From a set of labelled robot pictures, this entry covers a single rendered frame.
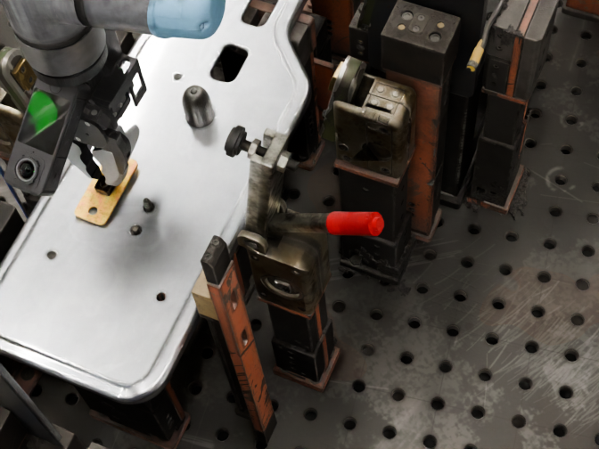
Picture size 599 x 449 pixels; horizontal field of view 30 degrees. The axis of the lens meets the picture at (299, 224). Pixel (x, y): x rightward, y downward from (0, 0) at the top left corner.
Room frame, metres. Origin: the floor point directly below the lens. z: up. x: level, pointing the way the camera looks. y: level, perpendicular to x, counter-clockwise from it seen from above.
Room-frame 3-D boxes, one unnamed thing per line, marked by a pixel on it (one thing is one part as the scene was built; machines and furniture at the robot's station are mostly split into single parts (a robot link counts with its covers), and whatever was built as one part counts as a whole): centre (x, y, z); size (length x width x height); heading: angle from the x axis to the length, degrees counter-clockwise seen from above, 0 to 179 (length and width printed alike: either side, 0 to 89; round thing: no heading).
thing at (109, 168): (0.64, 0.17, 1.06); 0.06 x 0.03 x 0.09; 150
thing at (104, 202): (0.63, 0.20, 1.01); 0.08 x 0.04 x 0.01; 149
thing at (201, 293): (0.47, 0.09, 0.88); 0.04 x 0.04 x 0.36; 59
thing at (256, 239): (0.51, 0.05, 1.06); 0.03 x 0.01 x 0.03; 59
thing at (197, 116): (0.71, 0.09, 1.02); 0.03 x 0.03 x 0.07
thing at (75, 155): (0.66, 0.21, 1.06); 0.06 x 0.03 x 0.09; 150
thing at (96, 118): (0.66, 0.18, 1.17); 0.09 x 0.08 x 0.12; 150
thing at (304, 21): (0.85, 0.01, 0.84); 0.12 x 0.05 x 0.29; 59
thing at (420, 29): (0.70, -0.15, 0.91); 0.07 x 0.05 x 0.42; 59
